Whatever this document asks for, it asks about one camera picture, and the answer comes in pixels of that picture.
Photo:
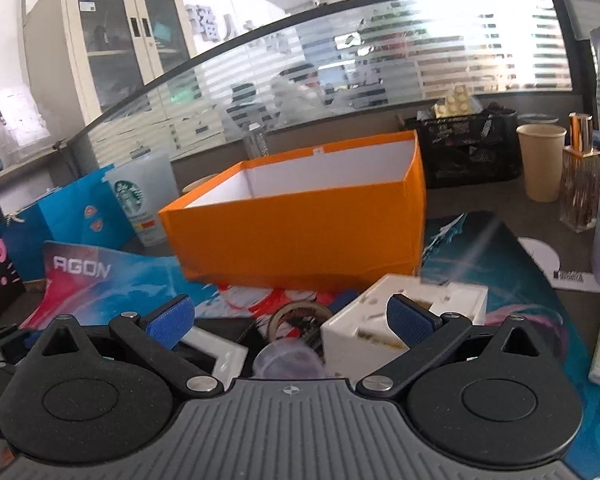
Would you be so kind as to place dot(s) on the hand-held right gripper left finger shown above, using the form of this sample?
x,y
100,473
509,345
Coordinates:
x,y
171,321

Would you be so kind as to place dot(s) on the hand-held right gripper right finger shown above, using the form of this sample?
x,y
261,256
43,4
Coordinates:
x,y
411,321

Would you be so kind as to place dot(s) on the white foam block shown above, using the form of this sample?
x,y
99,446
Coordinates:
x,y
360,322

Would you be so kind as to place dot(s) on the orange cardboard box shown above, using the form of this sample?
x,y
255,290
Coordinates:
x,y
290,237

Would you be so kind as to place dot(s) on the small blue flat object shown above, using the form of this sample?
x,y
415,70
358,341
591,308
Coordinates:
x,y
344,300

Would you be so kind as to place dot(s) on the colourful printed mouse mat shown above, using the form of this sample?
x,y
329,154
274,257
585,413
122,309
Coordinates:
x,y
510,280

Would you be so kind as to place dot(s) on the brown tape roll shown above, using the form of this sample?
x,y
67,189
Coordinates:
x,y
300,312

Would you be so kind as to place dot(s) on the clear plastic cup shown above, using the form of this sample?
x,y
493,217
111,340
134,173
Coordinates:
x,y
287,357

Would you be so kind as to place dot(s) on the frosted plastic cup green logo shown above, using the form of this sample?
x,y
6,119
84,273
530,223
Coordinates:
x,y
140,195

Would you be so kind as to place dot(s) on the blue paper bag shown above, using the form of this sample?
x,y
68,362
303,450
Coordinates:
x,y
70,220

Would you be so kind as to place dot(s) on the white round card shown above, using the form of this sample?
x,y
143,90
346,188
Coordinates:
x,y
540,255

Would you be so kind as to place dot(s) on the white paper tag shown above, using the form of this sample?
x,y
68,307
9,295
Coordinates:
x,y
577,279

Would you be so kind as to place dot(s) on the black mesh desk organizer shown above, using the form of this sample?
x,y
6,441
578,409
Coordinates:
x,y
465,152

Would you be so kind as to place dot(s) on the clear plastic water bottle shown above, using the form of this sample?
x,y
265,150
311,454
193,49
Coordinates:
x,y
258,142

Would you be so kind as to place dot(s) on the beige paper cup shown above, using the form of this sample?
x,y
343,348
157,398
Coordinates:
x,y
540,162

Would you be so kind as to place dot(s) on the glass perfume bottle gold cap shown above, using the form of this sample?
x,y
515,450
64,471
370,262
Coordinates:
x,y
578,185

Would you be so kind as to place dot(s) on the yellow pill blister pack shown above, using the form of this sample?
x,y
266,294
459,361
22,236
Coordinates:
x,y
452,101

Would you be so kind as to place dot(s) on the white round lid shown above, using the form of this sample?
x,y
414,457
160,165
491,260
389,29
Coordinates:
x,y
539,118

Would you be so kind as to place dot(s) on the clear plastic storage boxes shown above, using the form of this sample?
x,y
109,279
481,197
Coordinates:
x,y
12,120

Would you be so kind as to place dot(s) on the frosted striped glass partition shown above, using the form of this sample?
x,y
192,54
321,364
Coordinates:
x,y
380,55

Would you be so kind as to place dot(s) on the beige metal cabinet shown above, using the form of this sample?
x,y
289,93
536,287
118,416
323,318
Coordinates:
x,y
115,45

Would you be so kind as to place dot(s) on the white rectangular frame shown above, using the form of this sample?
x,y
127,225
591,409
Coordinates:
x,y
225,355

